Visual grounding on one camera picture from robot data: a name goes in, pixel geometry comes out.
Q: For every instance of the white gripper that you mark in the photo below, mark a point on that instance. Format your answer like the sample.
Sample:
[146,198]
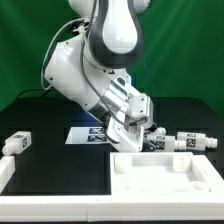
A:
[132,114]

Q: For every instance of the white square table top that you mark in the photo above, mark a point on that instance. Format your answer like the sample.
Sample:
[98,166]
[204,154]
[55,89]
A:
[142,173]

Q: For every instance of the white U-shaped fence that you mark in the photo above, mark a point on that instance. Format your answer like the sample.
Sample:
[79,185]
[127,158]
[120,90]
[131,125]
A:
[113,207]

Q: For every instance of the paper sheet with tags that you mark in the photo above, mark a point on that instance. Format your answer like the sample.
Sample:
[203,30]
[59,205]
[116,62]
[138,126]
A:
[86,135]

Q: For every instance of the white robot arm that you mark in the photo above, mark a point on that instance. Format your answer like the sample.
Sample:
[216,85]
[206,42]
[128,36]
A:
[90,69]

